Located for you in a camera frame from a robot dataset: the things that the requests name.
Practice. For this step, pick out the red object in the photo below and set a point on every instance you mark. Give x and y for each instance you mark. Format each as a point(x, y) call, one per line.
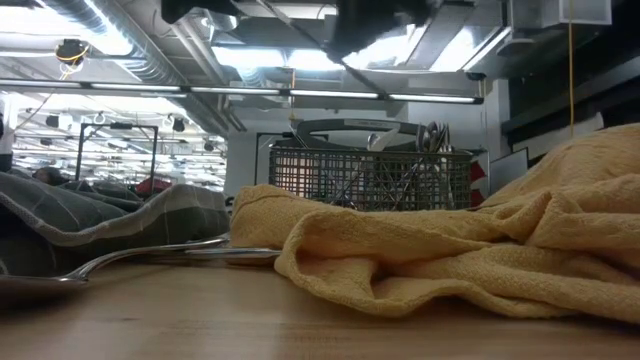
point(152, 186)

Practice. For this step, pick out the grey checked dish towel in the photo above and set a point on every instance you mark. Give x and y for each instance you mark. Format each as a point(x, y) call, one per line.
point(150, 215)

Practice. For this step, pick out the slim steel utensil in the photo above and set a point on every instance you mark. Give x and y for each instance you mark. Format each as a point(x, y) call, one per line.
point(240, 253)

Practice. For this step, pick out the person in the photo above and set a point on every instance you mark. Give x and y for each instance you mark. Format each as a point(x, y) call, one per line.
point(49, 176)

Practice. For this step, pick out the grey plastic silverware caddy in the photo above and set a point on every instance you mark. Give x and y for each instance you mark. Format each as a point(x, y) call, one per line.
point(350, 175)

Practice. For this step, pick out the long ceiling light strip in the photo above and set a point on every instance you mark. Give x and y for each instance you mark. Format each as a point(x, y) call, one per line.
point(250, 91)

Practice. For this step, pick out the black metal frame stand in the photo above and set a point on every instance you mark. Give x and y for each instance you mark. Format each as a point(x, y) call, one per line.
point(79, 155)

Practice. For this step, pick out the white post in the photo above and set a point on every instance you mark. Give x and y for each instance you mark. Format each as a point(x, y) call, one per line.
point(6, 135)

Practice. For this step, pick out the red and white sign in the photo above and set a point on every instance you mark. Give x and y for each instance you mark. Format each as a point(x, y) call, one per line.
point(476, 175)

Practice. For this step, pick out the yellow terry towel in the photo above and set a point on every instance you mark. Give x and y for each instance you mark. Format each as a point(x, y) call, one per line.
point(450, 250)

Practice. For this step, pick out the white board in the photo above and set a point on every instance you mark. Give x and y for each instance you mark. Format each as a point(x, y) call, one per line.
point(510, 172)

